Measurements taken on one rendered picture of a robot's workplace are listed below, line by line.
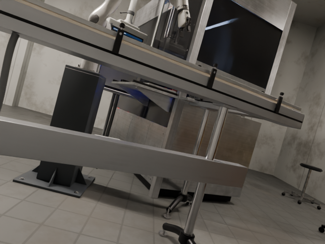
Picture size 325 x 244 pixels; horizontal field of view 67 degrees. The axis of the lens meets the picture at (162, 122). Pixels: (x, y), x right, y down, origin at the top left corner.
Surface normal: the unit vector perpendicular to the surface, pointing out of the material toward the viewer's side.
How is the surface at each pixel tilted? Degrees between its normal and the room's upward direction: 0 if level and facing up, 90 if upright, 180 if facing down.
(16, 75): 90
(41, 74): 90
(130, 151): 90
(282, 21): 90
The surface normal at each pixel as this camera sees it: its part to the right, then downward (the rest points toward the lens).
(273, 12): 0.43, 0.16
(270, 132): 0.05, 0.06
